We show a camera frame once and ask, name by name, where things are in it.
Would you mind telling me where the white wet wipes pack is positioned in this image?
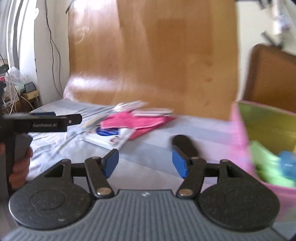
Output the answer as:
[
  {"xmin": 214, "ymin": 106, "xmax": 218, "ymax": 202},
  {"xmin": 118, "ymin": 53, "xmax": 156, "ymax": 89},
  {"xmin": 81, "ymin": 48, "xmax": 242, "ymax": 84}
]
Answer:
[{"xmin": 82, "ymin": 126, "xmax": 135, "ymax": 150}]

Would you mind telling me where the pink towel cloth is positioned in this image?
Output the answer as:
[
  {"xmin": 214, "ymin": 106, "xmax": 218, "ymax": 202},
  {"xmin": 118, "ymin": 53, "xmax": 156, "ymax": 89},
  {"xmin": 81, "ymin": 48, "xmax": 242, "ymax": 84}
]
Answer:
[{"xmin": 100, "ymin": 112, "xmax": 175, "ymax": 140}]

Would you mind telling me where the green microfiber cloth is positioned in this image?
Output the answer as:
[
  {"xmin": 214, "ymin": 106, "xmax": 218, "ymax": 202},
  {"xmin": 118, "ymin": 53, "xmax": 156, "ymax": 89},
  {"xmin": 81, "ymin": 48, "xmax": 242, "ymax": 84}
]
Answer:
[{"xmin": 249, "ymin": 141, "xmax": 295, "ymax": 188}]

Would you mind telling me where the pink macaron biscuit tin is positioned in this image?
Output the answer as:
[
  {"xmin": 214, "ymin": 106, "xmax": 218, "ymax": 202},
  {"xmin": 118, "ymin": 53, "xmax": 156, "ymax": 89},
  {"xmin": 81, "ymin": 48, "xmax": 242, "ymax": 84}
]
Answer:
[{"xmin": 230, "ymin": 101, "xmax": 295, "ymax": 221}]

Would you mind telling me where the person's left hand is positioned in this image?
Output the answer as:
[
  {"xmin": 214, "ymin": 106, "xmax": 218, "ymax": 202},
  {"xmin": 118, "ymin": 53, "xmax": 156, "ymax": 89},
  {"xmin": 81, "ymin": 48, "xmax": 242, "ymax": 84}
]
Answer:
[{"xmin": 7, "ymin": 147, "xmax": 33, "ymax": 190}]

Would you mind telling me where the grey blue bed sheet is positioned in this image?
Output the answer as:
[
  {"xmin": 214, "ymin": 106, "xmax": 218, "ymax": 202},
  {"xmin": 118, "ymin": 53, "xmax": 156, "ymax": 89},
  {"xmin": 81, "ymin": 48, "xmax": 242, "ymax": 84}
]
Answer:
[{"xmin": 25, "ymin": 99, "xmax": 255, "ymax": 193}]

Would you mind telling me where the clear plastic packet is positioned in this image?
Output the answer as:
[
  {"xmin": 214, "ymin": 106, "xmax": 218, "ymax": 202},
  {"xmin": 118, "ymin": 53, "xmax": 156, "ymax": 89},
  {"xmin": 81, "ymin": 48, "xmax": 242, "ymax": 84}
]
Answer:
[{"xmin": 112, "ymin": 100, "xmax": 174, "ymax": 117}]

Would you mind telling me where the wood pattern board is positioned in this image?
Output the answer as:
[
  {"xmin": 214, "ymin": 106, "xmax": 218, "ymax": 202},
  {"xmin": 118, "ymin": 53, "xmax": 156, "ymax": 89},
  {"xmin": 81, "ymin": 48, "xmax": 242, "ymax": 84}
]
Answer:
[{"xmin": 63, "ymin": 1, "xmax": 238, "ymax": 120}]

